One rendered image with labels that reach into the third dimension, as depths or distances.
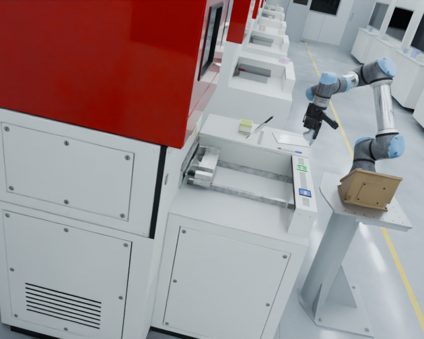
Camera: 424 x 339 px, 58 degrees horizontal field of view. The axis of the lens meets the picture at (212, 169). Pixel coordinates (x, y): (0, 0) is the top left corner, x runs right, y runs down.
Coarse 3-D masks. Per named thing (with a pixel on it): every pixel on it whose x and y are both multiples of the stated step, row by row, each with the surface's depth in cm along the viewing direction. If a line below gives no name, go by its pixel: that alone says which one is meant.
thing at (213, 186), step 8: (192, 184) 190; (216, 184) 190; (224, 192) 190; (232, 192) 189; (240, 192) 188; (248, 192) 189; (256, 200) 189; (264, 200) 188; (272, 200) 188; (280, 200) 187
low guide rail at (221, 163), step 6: (198, 156) 214; (222, 162) 213; (228, 162) 214; (228, 168) 214; (234, 168) 213; (240, 168) 213; (246, 168) 212; (252, 168) 213; (258, 174) 212; (264, 174) 212; (270, 174) 211; (276, 174) 211; (282, 180) 212
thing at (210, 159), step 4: (208, 152) 214; (204, 156) 208; (208, 156) 209; (212, 156) 210; (216, 156) 211; (204, 160) 204; (208, 160) 205; (212, 160) 206; (216, 160) 207; (208, 164) 201; (212, 164) 202; (216, 164) 204; (212, 176) 192; (196, 180) 185; (200, 180) 185; (204, 180) 185; (200, 184) 186; (204, 184) 185; (208, 184) 185
